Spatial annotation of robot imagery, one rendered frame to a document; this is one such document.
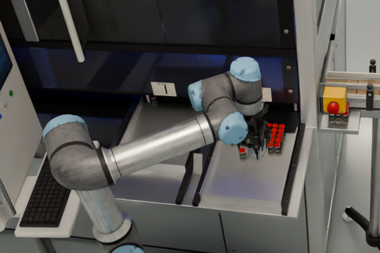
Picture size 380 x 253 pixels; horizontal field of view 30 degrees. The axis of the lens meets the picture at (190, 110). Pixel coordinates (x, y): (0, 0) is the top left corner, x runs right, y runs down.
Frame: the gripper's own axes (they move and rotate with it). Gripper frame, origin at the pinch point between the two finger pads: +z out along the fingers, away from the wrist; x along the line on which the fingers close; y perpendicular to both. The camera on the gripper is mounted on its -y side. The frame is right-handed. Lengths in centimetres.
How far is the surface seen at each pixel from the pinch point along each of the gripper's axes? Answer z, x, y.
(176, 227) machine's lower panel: 85, -50, -36
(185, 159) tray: 21.4, -30.0, -15.6
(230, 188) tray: 21.4, -11.7, -4.4
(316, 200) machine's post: 59, 11, -36
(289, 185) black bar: 19.6, 7.2, -6.5
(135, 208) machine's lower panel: 75, -66, -36
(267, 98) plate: 9.3, -4.1, -35.5
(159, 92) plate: 9, -43, -36
